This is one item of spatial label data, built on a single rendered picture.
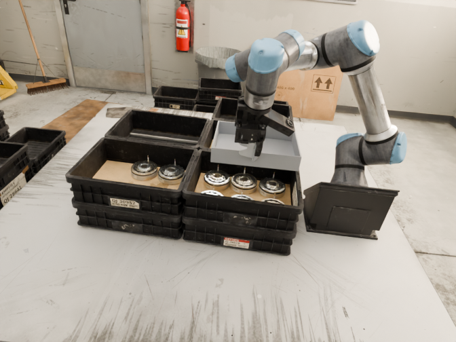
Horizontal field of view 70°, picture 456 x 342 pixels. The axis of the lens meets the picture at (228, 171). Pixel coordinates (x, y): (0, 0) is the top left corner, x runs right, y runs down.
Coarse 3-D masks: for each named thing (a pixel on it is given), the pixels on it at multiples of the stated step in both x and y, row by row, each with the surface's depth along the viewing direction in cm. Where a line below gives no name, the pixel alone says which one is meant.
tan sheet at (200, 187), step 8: (200, 176) 131; (200, 184) 127; (200, 192) 122; (224, 192) 123; (232, 192) 124; (256, 192) 125; (288, 192) 127; (256, 200) 121; (280, 200) 122; (288, 200) 122
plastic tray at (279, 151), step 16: (224, 128) 114; (272, 128) 113; (224, 144) 109; (272, 144) 111; (288, 144) 112; (224, 160) 98; (240, 160) 98; (256, 160) 97; (272, 160) 97; (288, 160) 97
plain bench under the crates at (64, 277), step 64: (320, 128) 210; (64, 192) 136; (0, 256) 106; (64, 256) 108; (128, 256) 110; (192, 256) 113; (256, 256) 115; (320, 256) 117; (384, 256) 120; (0, 320) 89; (64, 320) 90; (128, 320) 91; (192, 320) 93; (256, 320) 95; (320, 320) 96; (384, 320) 98; (448, 320) 100
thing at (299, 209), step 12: (192, 168) 117; (300, 180) 116; (192, 192) 106; (300, 192) 110; (228, 204) 105; (240, 204) 105; (252, 204) 104; (264, 204) 103; (276, 204) 104; (300, 204) 105
